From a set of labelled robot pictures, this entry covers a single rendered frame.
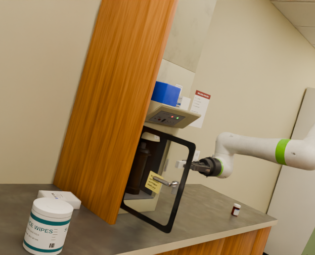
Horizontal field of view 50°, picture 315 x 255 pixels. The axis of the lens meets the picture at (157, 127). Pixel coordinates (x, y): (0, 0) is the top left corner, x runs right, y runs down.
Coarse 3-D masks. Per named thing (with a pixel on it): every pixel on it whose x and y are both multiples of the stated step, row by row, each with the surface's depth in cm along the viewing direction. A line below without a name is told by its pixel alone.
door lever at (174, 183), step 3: (153, 177) 141; (156, 177) 141; (156, 180) 140; (159, 180) 139; (162, 180) 139; (162, 183) 138; (165, 183) 138; (168, 183) 137; (171, 183) 138; (174, 183) 140; (168, 186) 137; (174, 186) 140
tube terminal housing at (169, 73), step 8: (168, 64) 160; (160, 72) 157; (168, 72) 161; (176, 72) 166; (184, 72) 170; (192, 72) 175; (160, 80) 159; (168, 80) 163; (176, 80) 167; (184, 80) 172; (192, 80) 176; (184, 88) 173; (184, 96) 175; (152, 128) 163; (160, 128) 168; (168, 128) 172; (176, 128) 177; (176, 136) 179; (120, 208) 162
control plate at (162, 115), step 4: (160, 112) 152; (164, 112) 153; (168, 112) 155; (156, 116) 154; (160, 116) 156; (164, 116) 157; (168, 116) 158; (176, 116) 161; (180, 116) 162; (184, 116) 164; (152, 120) 157; (156, 120) 158; (160, 120) 159; (168, 120) 162; (172, 120) 164; (176, 120) 165; (180, 120) 166; (168, 124) 166; (172, 124) 168
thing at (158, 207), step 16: (144, 128) 153; (144, 144) 152; (160, 144) 147; (176, 144) 142; (192, 144) 138; (144, 160) 151; (160, 160) 146; (176, 160) 141; (144, 176) 150; (176, 176) 141; (128, 192) 154; (144, 192) 149; (160, 192) 144; (176, 192) 140; (128, 208) 153; (144, 208) 148; (160, 208) 144; (176, 208) 139; (160, 224) 143
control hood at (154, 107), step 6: (150, 102) 151; (156, 102) 149; (150, 108) 151; (156, 108) 148; (162, 108) 149; (168, 108) 151; (174, 108) 154; (180, 108) 162; (150, 114) 151; (180, 114) 161; (186, 114) 163; (192, 114) 165; (198, 114) 168; (186, 120) 169; (192, 120) 171; (174, 126) 171; (180, 126) 173
